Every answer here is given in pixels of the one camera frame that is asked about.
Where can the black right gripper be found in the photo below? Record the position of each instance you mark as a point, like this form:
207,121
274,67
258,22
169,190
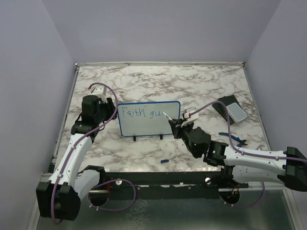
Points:
176,126

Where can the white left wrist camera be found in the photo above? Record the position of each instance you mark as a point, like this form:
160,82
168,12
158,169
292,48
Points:
99,91

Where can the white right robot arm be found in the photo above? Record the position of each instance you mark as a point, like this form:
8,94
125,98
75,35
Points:
243,165

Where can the blue framed small whiteboard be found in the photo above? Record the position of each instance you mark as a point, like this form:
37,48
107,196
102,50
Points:
147,118

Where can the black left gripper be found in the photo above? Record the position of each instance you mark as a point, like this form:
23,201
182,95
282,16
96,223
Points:
110,107

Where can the aluminium table edge frame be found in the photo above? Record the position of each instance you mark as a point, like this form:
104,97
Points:
191,84

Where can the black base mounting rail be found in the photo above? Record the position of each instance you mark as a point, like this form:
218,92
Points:
159,185

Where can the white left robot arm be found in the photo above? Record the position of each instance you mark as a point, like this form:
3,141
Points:
59,198

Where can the silver wrench on table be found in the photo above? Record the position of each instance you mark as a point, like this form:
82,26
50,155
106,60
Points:
260,147

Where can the black eraser with grey pad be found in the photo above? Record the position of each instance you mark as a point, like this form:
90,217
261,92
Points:
236,113

